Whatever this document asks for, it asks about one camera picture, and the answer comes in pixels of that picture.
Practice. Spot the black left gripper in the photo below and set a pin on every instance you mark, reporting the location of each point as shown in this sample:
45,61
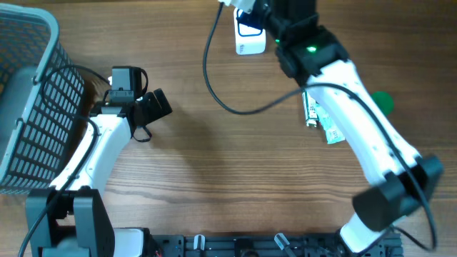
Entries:
157,112

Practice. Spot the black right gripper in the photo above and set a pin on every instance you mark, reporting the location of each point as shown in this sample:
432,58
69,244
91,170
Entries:
248,21

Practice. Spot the teal sponge wrapper pack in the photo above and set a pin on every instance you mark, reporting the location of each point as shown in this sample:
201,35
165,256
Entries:
332,132

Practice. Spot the green lid white jar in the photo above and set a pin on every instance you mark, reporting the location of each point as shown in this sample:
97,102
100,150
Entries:
384,101

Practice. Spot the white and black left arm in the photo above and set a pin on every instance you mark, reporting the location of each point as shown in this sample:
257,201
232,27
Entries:
69,217

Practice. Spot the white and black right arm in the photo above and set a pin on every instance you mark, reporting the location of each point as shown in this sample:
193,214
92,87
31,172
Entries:
401,179

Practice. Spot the white barcode scanner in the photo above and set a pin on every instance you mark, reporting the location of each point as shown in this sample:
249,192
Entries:
248,40

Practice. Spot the grey plastic mesh basket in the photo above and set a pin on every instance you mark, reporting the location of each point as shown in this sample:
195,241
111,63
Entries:
38,96

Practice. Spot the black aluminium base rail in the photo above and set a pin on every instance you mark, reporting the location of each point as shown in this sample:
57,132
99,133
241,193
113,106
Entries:
280,245

